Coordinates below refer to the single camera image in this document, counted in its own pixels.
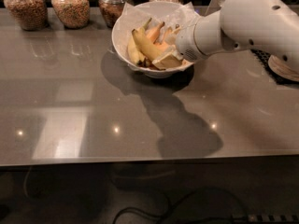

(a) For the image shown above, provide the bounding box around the stack of paper plates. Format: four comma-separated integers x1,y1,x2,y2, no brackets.
268,55,299,82

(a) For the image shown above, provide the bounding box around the left yellow-green banana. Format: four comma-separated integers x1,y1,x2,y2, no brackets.
127,18,151,66

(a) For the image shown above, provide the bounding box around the black rubber mat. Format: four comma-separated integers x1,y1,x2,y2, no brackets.
251,49,299,85

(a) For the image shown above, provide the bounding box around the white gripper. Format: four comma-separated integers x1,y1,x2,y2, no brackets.
152,24,207,70

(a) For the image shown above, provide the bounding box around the black power strip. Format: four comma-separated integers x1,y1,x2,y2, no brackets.
230,215,299,224

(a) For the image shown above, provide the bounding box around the yellow banana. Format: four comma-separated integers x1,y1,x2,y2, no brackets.
132,29,166,62

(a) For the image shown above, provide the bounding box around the glass jar of grains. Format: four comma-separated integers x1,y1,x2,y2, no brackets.
51,0,90,29

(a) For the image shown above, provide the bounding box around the glass jar of cereal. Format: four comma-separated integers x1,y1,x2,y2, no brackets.
4,0,48,31

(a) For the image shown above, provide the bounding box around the black cable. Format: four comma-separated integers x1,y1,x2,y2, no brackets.
111,187,247,224

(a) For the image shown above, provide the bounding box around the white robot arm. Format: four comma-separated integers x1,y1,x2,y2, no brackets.
166,0,299,72

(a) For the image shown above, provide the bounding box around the half-full glass jar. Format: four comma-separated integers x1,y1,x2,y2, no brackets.
98,0,134,28

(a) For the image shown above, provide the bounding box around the orange-yellow banana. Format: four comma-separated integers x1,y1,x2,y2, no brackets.
146,22,164,43

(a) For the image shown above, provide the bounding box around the middle back banana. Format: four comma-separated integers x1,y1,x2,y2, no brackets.
161,27,173,43

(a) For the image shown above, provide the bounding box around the white bowl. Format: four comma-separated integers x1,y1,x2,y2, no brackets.
111,1,200,79

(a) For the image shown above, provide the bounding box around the banana under front one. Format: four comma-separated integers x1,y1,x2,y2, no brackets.
155,42,169,51

